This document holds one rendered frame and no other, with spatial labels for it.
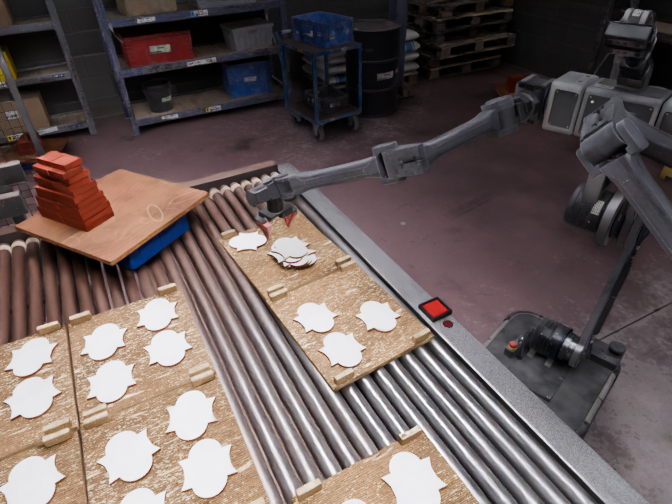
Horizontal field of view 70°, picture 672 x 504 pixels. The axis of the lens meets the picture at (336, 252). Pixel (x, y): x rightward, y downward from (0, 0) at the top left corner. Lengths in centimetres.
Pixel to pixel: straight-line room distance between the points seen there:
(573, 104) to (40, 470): 169
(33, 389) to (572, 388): 201
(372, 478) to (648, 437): 173
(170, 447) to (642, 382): 229
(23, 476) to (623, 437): 228
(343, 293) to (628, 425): 160
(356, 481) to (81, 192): 131
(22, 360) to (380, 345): 102
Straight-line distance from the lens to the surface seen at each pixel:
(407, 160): 131
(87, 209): 191
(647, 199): 112
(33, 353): 167
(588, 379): 246
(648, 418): 277
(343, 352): 139
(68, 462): 138
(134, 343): 157
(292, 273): 167
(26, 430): 149
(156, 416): 137
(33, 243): 223
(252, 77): 583
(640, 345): 309
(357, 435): 127
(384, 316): 149
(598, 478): 134
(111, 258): 175
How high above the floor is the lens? 199
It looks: 37 degrees down
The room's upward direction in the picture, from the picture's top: 2 degrees counter-clockwise
